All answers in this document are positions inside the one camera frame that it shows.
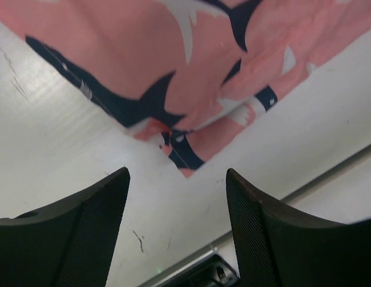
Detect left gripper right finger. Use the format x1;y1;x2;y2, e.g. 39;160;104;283
226;169;371;286

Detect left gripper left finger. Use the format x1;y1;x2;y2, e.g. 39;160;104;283
0;167;130;286

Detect pink shark print shorts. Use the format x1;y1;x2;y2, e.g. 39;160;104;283
0;1;371;177

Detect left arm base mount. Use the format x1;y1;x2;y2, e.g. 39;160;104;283
139;254;241;286

